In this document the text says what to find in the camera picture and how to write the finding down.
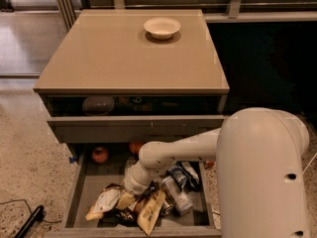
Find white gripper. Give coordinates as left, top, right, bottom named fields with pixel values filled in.
left=116, top=174, right=149, bottom=210

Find brown chip bag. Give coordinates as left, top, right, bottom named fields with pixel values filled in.
left=85, top=182, right=166, bottom=236

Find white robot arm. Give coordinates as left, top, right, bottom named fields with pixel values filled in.
left=124, top=108, right=310, bottom=238

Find grey open middle drawer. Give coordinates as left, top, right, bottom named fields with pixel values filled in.
left=50, top=143, right=221, bottom=238

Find dark snack bag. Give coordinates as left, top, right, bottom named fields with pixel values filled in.
left=167, top=162, right=200, bottom=191

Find grey top drawer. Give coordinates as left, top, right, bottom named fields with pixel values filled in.
left=48, top=115, right=224, bottom=144

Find beige drawer cabinet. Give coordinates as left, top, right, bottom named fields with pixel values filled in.
left=34, top=10, right=229, bottom=119

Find red apple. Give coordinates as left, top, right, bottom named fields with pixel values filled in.
left=91, top=147, right=109, bottom=164

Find orange fruit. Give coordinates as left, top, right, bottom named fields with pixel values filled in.
left=129, top=142, right=144, bottom=155

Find white bottle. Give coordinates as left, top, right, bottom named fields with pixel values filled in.
left=161, top=176, right=193, bottom=216

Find black floor tool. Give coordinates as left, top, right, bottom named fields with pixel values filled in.
left=14, top=205, right=45, bottom=238

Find red soda can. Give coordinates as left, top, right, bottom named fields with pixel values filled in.
left=205, top=162, right=215, bottom=169

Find grey round object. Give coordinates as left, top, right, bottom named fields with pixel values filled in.
left=82, top=96, right=115, bottom=116

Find white bowl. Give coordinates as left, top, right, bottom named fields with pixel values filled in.
left=144, top=17, right=181, bottom=40

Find thin black cable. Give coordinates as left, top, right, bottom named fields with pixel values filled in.
left=0, top=198, right=63, bottom=224

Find white cable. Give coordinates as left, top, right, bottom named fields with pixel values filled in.
left=302, top=152, right=317, bottom=177

